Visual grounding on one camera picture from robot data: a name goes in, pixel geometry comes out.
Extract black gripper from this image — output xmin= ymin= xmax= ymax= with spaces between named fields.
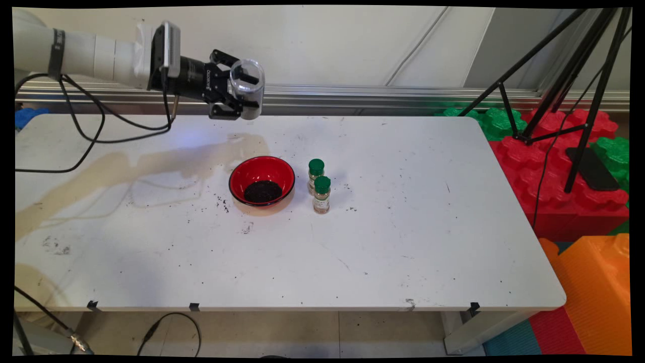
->
xmin=176 ymin=49 xmax=262 ymax=122

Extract clear plastic jar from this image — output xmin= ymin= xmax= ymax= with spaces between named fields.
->
xmin=229 ymin=58 xmax=266 ymax=120

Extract black seeds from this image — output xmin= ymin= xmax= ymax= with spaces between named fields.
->
xmin=243 ymin=180 xmax=284 ymax=204

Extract red bowl with black rim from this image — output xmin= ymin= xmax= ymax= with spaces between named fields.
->
xmin=228 ymin=155 xmax=296 ymax=208

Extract green-capped glass spice bottle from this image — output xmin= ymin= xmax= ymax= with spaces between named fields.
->
xmin=312 ymin=175 xmax=332 ymax=215
xmin=307 ymin=158 xmax=326 ymax=196

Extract blue object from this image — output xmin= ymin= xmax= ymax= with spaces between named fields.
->
xmin=15 ymin=107 xmax=50 ymax=131

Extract green foam building block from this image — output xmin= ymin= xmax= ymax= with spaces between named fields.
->
xmin=443 ymin=107 xmax=527 ymax=142
xmin=590 ymin=136 xmax=630 ymax=195

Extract white table leg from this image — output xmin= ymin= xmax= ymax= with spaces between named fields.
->
xmin=443 ymin=310 xmax=535 ymax=355

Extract black tripod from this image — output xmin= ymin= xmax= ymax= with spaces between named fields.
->
xmin=456 ymin=8 xmax=633 ymax=195

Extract black flat phone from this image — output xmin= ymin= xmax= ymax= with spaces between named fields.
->
xmin=564 ymin=146 xmax=620 ymax=191

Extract teal floor mat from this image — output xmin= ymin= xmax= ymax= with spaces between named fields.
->
xmin=483 ymin=319 xmax=542 ymax=356

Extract red floor mat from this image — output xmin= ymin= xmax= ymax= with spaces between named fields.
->
xmin=528 ymin=305 xmax=588 ymax=356

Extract orange foam building block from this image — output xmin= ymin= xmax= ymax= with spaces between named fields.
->
xmin=537 ymin=233 xmax=633 ymax=356

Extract aluminium wall rail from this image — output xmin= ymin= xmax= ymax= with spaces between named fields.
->
xmin=14 ymin=81 xmax=630 ymax=114

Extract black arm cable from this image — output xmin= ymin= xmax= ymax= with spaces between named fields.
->
xmin=15 ymin=73 xmax=179 ymax=174

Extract black floor cable with plug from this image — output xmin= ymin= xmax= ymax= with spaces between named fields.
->
xmin=137 ymin=313 xmax=201 ymax=357

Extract black cable with metal connector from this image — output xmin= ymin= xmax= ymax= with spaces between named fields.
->
xmin=14 ymin=286 xmax=95 ymax=355

